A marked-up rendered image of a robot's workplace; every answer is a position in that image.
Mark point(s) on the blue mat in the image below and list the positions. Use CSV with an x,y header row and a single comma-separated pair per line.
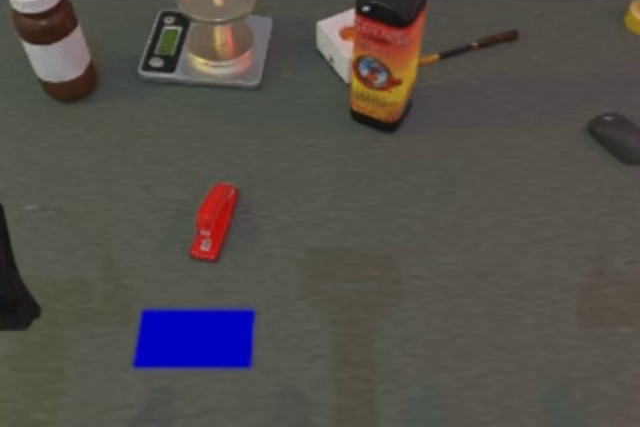
x,y
195,338

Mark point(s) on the red stapler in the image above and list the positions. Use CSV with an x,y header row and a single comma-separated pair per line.
x,y
214,221

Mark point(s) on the brown pill bottle white cap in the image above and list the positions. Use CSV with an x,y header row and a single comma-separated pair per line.
x,y
51,42

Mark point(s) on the silver digital kitchen scale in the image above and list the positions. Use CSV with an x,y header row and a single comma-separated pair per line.
x,y
165,49

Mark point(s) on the clear glass bowl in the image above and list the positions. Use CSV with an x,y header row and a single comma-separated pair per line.
x,y
219,22

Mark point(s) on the small white cardboard box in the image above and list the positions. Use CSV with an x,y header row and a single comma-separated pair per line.
x,y
334,42

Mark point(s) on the dark sauce bottle orange label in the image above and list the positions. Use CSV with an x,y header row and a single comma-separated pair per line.
x,y
387,47

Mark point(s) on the brown and black pen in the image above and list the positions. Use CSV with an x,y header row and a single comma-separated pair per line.
x,y
472,45

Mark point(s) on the grey computer mouse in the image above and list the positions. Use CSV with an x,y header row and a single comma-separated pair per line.
x,y
617,138

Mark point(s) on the yellow round object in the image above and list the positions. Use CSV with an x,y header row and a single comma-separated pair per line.
x,y
633,16

